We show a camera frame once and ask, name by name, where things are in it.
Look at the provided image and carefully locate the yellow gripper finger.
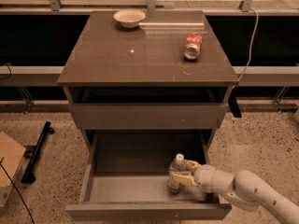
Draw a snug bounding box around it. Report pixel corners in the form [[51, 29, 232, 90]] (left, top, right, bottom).
[[186, 160, 200, 171], [171, 171, 197, 187]]

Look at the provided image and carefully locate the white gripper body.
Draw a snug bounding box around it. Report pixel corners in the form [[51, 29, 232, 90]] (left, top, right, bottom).
[[193, 164, 217, 193]]

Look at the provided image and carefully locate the clear plastic water bottle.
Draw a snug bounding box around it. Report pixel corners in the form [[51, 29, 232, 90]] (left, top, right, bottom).
[[167, 153, 186, 194]]

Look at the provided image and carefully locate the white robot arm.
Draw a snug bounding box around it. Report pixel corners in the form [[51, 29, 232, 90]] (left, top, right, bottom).
[[170, 160, 299, 224]]

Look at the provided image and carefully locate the open grey middle drawer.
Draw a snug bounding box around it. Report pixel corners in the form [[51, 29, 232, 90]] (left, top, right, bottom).
[[66, 130, 232, 221]]

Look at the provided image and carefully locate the grey drawer cabinet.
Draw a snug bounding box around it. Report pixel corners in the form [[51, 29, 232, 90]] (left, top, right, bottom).
[[56, 9, 240, 151]]

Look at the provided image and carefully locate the grey top drawer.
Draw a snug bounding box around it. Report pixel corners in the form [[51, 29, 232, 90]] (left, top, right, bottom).
[[69, 104, 227, 130]]

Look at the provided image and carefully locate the red soda can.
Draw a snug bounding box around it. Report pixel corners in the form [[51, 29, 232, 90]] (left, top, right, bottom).
[[184, 33, 203, 60]]

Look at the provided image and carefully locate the black bar with wheels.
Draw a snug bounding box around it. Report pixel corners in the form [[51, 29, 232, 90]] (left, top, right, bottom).
[[21, 121, 55, 184]]

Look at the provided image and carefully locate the white bowl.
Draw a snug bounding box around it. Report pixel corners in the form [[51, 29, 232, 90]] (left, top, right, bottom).
[[113, 9, 146, 29]]

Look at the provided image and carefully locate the wooden box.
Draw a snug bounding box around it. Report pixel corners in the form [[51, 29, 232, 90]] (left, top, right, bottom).
[[0, 131, 25, 209]]

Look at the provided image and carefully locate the metal railing frame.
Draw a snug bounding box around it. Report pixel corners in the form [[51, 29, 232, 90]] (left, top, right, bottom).
[[0, 0, 299, 114]]

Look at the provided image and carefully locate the white cable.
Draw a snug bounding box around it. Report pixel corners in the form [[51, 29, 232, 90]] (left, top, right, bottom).
[[237, 8, 260, 81]]

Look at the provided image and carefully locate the black cable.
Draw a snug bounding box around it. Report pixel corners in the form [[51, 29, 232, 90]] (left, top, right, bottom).
[[0, 156, 37, 224]]

